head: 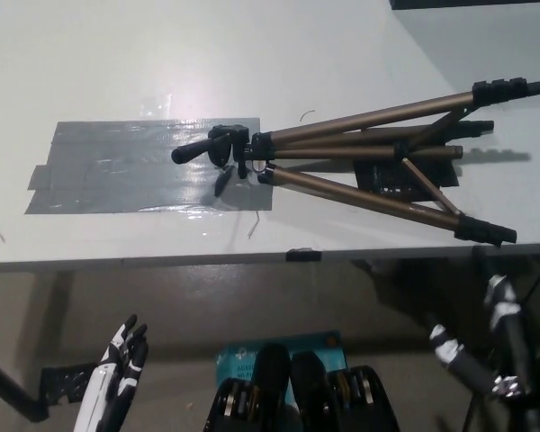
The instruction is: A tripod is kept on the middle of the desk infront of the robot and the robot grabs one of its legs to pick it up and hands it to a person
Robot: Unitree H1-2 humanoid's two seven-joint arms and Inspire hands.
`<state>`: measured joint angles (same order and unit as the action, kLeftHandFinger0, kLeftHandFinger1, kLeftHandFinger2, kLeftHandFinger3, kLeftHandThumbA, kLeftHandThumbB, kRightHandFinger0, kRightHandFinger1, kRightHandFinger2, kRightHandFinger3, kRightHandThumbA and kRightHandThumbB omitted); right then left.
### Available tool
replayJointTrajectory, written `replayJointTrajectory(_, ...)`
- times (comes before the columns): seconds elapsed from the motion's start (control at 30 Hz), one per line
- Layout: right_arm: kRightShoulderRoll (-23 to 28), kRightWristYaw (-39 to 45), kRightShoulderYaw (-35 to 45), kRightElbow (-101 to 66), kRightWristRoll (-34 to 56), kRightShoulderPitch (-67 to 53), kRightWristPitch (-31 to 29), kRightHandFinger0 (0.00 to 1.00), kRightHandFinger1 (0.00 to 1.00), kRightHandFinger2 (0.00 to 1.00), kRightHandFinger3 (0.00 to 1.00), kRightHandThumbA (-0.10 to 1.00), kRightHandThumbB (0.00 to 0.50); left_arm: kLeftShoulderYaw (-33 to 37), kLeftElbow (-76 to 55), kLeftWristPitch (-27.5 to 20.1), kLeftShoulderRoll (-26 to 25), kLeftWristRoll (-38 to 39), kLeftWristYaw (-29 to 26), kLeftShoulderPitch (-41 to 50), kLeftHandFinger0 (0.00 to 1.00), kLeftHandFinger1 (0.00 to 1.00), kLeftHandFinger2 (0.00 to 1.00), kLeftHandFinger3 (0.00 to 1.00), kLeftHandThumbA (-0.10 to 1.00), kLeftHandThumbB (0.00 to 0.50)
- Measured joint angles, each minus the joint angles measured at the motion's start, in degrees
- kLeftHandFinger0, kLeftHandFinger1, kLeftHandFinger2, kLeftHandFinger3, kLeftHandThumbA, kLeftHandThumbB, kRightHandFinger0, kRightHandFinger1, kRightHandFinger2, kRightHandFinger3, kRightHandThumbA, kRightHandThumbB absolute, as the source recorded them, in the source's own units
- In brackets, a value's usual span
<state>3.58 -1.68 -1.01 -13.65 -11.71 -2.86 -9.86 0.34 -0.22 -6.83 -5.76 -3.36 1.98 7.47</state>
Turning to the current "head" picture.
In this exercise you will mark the robot right hand white black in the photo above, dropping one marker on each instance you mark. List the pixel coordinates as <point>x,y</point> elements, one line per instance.
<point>459,355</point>

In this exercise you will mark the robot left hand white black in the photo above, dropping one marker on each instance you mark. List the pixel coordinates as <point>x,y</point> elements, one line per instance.
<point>100,382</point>

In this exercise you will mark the bronze and black camera tripod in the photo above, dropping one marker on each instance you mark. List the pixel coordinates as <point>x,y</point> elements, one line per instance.
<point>225,144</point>

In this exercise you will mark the black robot torso blocks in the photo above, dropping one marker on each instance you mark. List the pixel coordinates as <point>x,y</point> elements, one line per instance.
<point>306,400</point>

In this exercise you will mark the black tape patch on floor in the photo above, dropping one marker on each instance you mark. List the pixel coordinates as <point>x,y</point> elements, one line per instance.
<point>67,380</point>

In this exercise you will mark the black table leg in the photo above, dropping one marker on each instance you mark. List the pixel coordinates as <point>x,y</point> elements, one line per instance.
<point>9,387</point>

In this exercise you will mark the teal router box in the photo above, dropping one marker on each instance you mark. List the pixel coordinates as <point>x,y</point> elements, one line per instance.
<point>238,357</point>

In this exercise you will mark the black tape patch on table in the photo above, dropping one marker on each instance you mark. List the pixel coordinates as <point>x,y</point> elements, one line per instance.
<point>382,177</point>

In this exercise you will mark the clear tape patch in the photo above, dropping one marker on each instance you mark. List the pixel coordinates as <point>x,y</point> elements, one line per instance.
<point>155,103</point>

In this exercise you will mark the grey duct tape patch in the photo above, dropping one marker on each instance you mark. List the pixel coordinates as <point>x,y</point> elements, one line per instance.
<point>144,166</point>

